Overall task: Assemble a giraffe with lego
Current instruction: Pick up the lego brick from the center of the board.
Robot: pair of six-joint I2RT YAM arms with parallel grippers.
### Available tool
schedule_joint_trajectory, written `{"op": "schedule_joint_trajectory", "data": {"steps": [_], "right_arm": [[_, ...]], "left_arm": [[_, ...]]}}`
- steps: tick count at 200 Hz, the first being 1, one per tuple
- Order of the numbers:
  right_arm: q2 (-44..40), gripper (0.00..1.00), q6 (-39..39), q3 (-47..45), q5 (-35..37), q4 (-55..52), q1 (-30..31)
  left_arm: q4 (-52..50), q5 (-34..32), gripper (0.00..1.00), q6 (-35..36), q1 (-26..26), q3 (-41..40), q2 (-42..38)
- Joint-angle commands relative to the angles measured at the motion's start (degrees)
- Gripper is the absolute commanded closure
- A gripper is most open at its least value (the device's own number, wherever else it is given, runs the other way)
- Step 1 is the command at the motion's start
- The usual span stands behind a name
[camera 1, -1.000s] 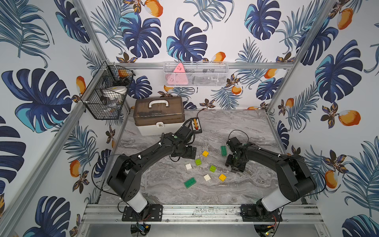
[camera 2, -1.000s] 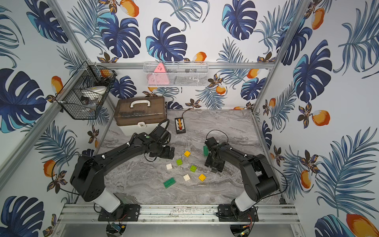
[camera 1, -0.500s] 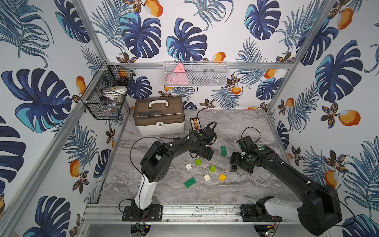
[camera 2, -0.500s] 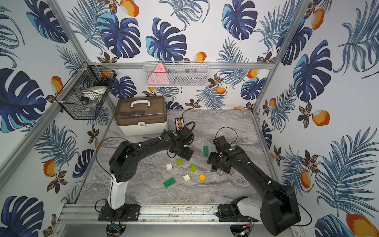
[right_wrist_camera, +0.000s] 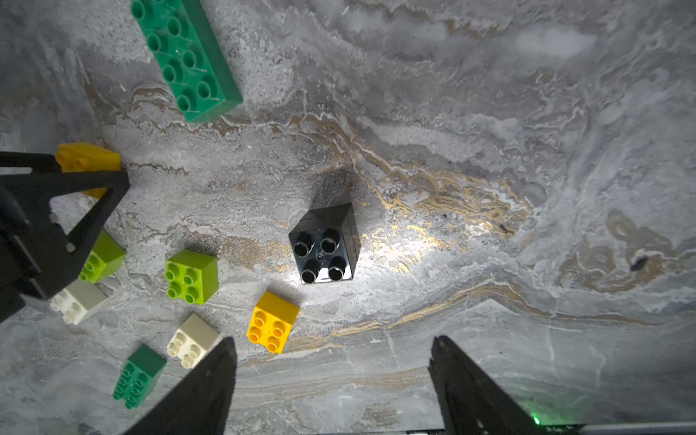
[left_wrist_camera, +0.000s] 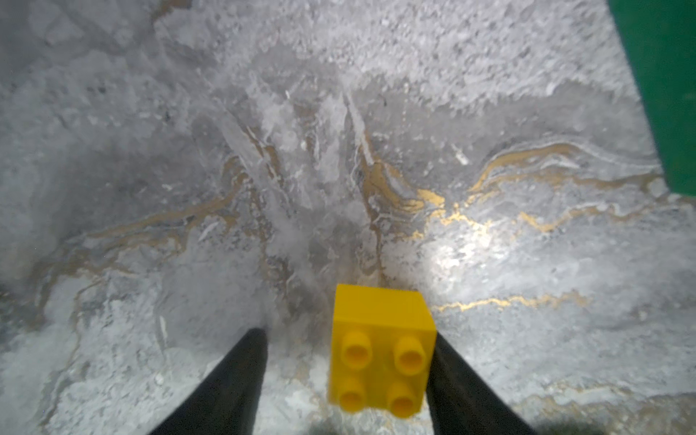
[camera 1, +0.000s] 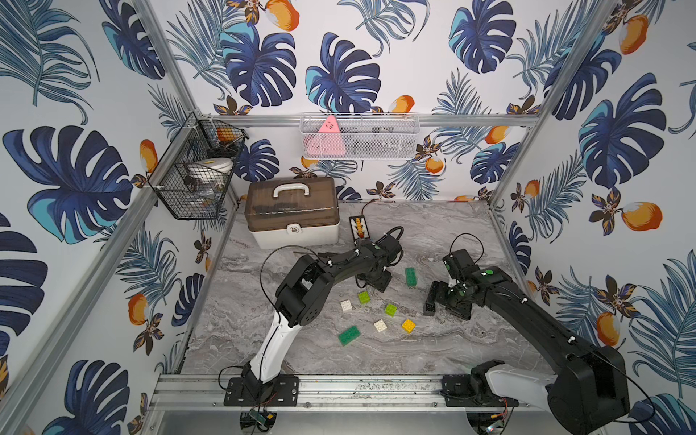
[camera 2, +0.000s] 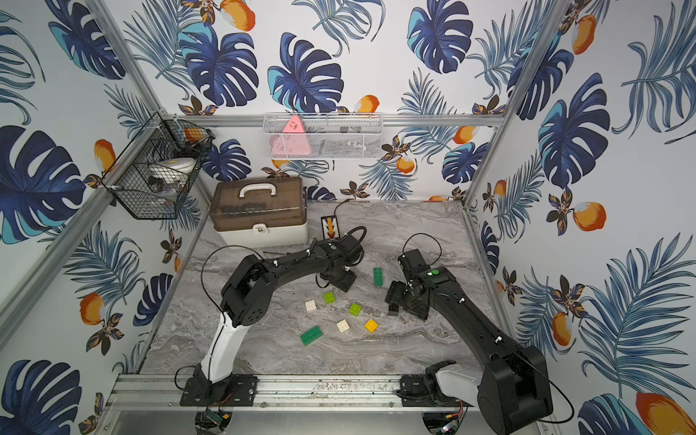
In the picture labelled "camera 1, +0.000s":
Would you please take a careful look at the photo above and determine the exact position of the dark green long lego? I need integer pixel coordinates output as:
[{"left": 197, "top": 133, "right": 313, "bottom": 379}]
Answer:
[
  {"left": 404, "top": 268, "right": 418, "bottom": 288},
  {"left": 338, "top": 326, "right": 361, "bottom": 346}
]

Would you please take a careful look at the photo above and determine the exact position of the yellow lego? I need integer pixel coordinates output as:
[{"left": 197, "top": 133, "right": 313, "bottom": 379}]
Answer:
[{"left": 402, "top": 319, "right": 416, "bottom": 334}]

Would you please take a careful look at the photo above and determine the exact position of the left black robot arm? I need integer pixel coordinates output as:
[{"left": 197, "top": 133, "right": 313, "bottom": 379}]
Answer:
[{"left": 241, "top": 226, "right": 404, "bottom": 401}]

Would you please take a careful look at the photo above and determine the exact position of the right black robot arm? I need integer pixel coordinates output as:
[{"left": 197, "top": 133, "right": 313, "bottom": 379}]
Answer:
[{"left": 429, "top": 248, "right": 631, "bottom": 434}]

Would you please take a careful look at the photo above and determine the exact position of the lime lego left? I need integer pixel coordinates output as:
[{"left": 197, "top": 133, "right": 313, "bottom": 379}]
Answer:
[{"left": 358, "top": 291, "right": 371, "bottom": 304}]

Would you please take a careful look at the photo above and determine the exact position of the lime lego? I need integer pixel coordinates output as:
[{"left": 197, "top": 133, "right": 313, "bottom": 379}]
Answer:
[
  {"left": 358, "top": 291, "right": 371, "bottom": 304},
  {"left": 384, "top": 304, "right": 398, "bottom": 317}
]

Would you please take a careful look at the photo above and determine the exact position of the lime lego right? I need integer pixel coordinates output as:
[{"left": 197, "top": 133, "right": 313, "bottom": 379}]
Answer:
[{"left": 384, "top": 304, "right": 398, "bottom": 317}]

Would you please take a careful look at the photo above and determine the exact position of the cream lego lower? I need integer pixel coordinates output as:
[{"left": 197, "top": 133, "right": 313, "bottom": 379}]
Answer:
[{"left": 373, "top": 319, "right": 388, "bottom": 333}]

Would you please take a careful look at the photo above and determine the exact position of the black remote control box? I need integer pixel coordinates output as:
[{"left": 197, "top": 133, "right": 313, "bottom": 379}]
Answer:
[{"left": 349, "top": 215, "right": 370, "bottom": 244}]

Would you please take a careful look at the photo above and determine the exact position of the brown lidded storage box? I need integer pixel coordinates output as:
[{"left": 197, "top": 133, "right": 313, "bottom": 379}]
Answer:
[{"left": 245, "top": 178, "right": 340, "bottom": 249}]

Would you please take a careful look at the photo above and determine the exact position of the pink triangle object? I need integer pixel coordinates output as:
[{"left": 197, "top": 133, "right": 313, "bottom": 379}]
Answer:
[{"left": 304, "top": 115, "right": 346, "bottom": 158}]

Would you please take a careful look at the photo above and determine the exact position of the white object in basket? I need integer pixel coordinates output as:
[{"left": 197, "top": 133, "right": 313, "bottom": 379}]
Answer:
[{"left": 188, "top": 158, "right": 234, "bottom": 182}]

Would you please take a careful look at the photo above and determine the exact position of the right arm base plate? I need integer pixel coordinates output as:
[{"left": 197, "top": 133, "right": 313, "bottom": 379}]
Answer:
[{"left": 440, "top": 374, "right": 519, "bottom": 408}]

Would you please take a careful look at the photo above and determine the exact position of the clear wall shelf tray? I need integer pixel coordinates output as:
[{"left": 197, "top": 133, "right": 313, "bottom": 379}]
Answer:
[{"left": 299, "top": 113, "right": 422, "bottom": 161}]

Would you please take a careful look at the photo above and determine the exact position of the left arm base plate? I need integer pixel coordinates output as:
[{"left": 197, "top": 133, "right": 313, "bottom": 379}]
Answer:
[{"left": 223, "top": 373, "right": 300, "bottom": 408}]

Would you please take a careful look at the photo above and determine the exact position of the black wire basket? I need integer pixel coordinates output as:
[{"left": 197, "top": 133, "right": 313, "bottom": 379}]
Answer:
[{"left": 147, "top": 113, "right": 248, "bottom": 220}]

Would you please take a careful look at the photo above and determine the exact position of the aluminium front rail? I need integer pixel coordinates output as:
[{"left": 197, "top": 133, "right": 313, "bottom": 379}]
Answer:
[{"left": 150, "top": 375, "right": 547, "bottom": 411}]

